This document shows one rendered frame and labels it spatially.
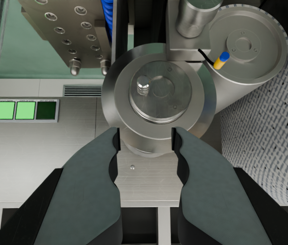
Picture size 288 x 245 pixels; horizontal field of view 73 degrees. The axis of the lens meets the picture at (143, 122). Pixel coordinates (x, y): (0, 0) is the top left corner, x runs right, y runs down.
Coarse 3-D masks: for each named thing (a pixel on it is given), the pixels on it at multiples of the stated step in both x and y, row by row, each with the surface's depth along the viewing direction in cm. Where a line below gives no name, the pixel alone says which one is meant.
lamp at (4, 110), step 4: (0, 104) 58; (4, 104) 58; (8, 104) 58; (12, 104) 58; (0, 108) 57; (4, 108) 57; (8, 108) 57; (12, 108) 58; (0, 112) 57; (4, 112) 57; (8, 112) 57; (12, 112) 57; (0, 116) 57; (4, 116) 57; (8, 116) 57; (12, 116) 57
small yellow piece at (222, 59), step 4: (200, 52) 23; (224, 52) 19; (204, 56) 22; (220, 56) 20; (224, 56) 19; (228, 56) 19; (208, 60) 22; (216, 60) 21; (220, 60) 20; (224, 60) 20; (212, 64) 22; (216, 64) 21; (220, 64) 20; (216, 68) 21
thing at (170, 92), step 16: (144, 64) 24; (160, 64) 24; (160, 80) 24; (176, 80) 23; (144, 96) 23; (160, 96) 23; (176, 96) 23; (144, 112) 22; (160, 112) 22; (176, 112) 23
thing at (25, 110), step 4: (20, 104) 58; (24, 104) 58; (28, 104) 58; (32, 104) 58; (20, 108) 58; (24, 108) 58; (28, 108) 58; (32, 108) 58; (20, 112) 57; (24, 112) 57; (28, 112) 57; (32, 112) 57; (16, 116) 57; (20, 116) 57; (24, 116) 57; (28, 116) 57; (32, 116) 57
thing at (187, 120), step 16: (128, 64) 25; (176, 64) 26; (128, 80) 25; (192, 80) 25; (128, 96) 25; (192, 96) 25; (128, 112) 24; (192, 112) 24; (144, 128) 24; (160, 128) 24
